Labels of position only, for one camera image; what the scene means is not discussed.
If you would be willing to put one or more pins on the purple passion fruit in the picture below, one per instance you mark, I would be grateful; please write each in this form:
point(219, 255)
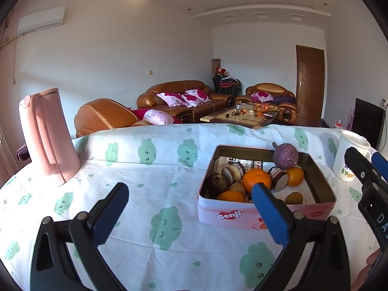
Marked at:
point(285, 156)

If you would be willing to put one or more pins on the long brown leather sofa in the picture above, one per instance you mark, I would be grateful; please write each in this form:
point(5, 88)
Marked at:
point(175, 86)

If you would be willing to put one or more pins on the brown leather loveseat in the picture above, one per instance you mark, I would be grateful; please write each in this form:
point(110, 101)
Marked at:
point(266, 87)

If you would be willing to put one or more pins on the cream mug lid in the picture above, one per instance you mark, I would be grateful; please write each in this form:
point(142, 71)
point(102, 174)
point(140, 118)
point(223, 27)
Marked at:
point(353, 138)

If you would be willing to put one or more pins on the brown leather chaise sofa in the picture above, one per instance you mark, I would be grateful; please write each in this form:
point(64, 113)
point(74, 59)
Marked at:
point(103, 112)

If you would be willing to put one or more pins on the brown wooden door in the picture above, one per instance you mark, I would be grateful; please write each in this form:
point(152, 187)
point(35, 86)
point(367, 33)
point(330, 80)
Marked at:
point(309, 81)

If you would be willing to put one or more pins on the wall socket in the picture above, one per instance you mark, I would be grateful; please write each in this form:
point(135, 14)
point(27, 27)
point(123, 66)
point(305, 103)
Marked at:
point(384, 103)

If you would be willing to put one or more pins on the light pink pillow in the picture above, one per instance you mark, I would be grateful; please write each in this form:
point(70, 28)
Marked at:
point(157, 117)

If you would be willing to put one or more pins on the dark round water chestnut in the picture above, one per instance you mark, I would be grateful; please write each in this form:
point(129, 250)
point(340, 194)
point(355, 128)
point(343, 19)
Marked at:
point(215, 183)

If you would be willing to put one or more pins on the purple blanket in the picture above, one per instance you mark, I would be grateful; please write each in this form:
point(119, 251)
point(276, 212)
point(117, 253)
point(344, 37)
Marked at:
point(284, 99)

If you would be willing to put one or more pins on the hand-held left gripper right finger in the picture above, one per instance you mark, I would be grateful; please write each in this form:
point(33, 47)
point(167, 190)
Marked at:
point(269, 215)

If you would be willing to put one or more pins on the stacked black chairs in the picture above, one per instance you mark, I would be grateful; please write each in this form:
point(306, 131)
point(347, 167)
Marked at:
point(225, 86)

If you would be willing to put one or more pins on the orange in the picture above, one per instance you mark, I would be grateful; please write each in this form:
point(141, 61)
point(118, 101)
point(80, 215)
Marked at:
point(256, 180)
point(231, 196)
point(296, 176)

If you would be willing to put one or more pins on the person's right hand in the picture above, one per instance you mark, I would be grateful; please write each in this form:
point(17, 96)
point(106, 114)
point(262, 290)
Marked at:
point(374, 257)

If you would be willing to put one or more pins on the small tan potato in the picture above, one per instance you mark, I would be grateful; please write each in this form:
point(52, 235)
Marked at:
point(237, 187)

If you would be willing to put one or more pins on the pink kettle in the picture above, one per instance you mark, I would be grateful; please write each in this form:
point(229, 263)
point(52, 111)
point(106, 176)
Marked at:
point(51, 133)

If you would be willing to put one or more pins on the brown kiwi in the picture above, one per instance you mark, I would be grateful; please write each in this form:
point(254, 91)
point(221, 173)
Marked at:
point(294, 198)

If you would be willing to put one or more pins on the white air conditioner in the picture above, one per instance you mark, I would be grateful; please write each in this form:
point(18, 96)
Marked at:
point(42, 21)

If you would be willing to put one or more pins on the pile of oranges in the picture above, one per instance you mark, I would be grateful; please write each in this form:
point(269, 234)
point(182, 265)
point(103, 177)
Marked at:
point(265, 107)

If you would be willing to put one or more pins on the black television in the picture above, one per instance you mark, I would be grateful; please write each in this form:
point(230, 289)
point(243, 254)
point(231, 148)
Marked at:
point(366, 121)

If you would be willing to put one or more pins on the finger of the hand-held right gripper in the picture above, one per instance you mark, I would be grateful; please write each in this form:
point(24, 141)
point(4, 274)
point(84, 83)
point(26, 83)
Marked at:
point(356, 163)
point(380, 163)

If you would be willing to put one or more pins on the white cartoon mug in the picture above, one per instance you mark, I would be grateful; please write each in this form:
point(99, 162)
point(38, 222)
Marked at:
point(341, 163)

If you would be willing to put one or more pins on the red bottle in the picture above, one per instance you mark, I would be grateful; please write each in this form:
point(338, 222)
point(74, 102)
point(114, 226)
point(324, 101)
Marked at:
point(339, 123)

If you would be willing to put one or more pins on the dark maroon chair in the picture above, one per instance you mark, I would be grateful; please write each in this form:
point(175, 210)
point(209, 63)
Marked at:
point(23, 153)

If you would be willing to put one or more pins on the air conditioner pipe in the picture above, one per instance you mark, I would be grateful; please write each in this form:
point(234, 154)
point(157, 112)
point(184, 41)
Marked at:
point(14, 66)

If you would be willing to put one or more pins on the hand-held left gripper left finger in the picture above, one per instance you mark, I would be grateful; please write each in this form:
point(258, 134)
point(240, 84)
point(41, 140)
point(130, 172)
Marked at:
point(109, 215)

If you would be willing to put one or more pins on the red flowers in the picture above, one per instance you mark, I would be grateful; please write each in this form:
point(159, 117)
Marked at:
point(222, 71)

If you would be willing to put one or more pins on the white green cloud tablecloth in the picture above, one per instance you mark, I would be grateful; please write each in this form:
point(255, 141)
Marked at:
point(182, 194)

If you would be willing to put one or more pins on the pink upright package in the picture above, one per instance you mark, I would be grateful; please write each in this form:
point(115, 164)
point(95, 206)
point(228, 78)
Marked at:
point(351, 118)

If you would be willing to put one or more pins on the white pink floral pillow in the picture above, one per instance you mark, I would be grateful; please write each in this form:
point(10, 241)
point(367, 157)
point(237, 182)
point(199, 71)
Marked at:
point(171, 99)
point(198, 94)
point(262, 96)
point(190, 98)

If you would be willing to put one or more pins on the pink tin box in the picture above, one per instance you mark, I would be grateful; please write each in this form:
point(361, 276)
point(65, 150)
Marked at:
point(218, 209)

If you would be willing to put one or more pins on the wooden coffee table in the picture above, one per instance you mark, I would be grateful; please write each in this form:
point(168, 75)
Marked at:
point(230, 118)

